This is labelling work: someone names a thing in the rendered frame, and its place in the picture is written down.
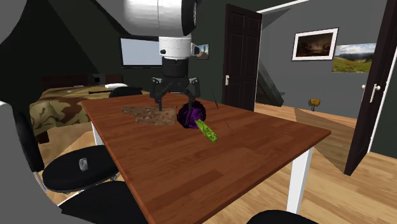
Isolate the small wall picture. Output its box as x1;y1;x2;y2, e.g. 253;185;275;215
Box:
195;43;210;60

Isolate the thin dark stick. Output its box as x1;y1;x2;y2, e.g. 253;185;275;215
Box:
211;86;219;110

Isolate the black round office chair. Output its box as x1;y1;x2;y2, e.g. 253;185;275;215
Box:
59;181;148;224
108;86;144;99
42;144;120;193
246;209;320;224

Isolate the purple vegetable with green stem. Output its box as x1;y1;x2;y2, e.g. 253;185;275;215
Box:
176;100;218;144

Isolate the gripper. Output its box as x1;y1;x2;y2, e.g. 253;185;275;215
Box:
150;57;201;112

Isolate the pale window with dark frame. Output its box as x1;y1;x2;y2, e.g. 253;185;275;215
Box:
120;37;164;69

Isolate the wooden table with white legs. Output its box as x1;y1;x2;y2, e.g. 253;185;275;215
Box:
80;92;332;224

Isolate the bed with camouflage cover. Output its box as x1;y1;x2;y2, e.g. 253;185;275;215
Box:
29;73;150;144

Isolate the small yellow object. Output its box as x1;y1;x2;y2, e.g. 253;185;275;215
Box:
308;98;321;112

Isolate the dark panelled door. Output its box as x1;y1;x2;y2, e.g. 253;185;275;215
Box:
221;3;263;112

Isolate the dark door with white handle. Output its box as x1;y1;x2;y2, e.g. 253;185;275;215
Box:
344;0;397;177

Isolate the frameless landscape wall picture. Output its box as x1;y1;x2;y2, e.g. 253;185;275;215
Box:
330;43;377;74

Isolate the brown flat textured mat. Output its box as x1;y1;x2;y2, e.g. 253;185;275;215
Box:
122;105;178;127

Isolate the dark white-framed wall picture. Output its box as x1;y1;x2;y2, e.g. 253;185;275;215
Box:
291;27;340;62

